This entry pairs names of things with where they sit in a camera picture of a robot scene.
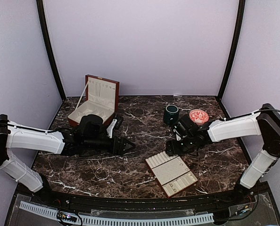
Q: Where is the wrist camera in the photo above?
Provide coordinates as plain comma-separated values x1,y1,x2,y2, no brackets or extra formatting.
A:
171,115,199,141
80,114,124,139

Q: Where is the right black frame post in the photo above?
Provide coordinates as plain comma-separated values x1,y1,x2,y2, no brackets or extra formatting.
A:
217,0,246,101

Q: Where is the red open jewelry box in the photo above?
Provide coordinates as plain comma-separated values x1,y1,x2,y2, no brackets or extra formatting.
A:
67,75,120,127

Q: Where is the black front table rail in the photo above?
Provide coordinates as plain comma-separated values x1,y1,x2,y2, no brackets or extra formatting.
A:
15,181,270,214

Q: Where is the red white patterned bowl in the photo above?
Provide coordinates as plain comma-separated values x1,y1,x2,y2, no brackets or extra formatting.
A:
189,109,209,125

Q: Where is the red jewelry tray insert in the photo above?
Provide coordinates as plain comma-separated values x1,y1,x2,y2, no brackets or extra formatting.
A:
145,152,198,198

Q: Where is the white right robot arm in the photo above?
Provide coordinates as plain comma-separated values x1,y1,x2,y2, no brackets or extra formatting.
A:
165,103,280,204

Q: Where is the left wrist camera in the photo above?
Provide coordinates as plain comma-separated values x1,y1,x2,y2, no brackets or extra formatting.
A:
80,114,124,139

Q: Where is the black frame post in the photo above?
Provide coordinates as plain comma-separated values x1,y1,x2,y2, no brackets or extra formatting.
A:
36,0,66,101
217,0,246,101

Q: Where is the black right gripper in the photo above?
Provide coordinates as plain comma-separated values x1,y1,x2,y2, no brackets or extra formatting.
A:
166,135,196,156

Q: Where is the dark green mug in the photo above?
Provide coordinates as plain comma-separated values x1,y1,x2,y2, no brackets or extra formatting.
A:
163,105,179,126

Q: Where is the white slotted cable duct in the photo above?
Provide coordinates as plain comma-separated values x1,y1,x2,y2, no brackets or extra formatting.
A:
19,201,214,226

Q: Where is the left black frame post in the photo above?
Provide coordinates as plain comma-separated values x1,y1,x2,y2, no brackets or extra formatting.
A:
36,0,66,101

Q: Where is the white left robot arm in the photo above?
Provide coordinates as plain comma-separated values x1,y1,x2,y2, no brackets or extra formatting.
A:
0,114,136,205

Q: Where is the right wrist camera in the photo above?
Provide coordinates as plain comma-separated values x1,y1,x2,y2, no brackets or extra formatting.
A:
171,115,199,141

